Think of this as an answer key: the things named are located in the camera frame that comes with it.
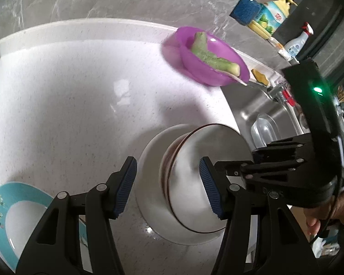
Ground white bowl red flowers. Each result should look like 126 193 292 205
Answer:
160 124 252 234

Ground person's right hand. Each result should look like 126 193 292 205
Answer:
303 191 344 235

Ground green peeled vegetable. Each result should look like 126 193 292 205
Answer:
190 32 240 77

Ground yellow dish soap bottle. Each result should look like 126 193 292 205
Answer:
248 0 297 40

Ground red white cup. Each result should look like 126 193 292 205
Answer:
282 89 296 107

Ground clear glass bowl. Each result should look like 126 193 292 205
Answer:
250 114 281 148

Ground teal floral plate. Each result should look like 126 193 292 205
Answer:
0 181 88 273

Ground blue utensil holder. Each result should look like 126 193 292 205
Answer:
229 0 261 26

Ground white spray bottle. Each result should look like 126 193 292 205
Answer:
285 22 314 58

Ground white tube packet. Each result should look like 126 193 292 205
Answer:
267 37 292 61

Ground chrome faucet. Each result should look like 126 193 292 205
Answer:
268 82 304 135

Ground yellow sponge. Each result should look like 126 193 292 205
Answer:
251 69 270 87

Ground stainless steel sink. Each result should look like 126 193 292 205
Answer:
222 81 297 150

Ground large white bowl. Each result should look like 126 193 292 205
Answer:
135 124 224 246

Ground purple plastic bowl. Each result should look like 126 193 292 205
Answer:
161 26 250 87

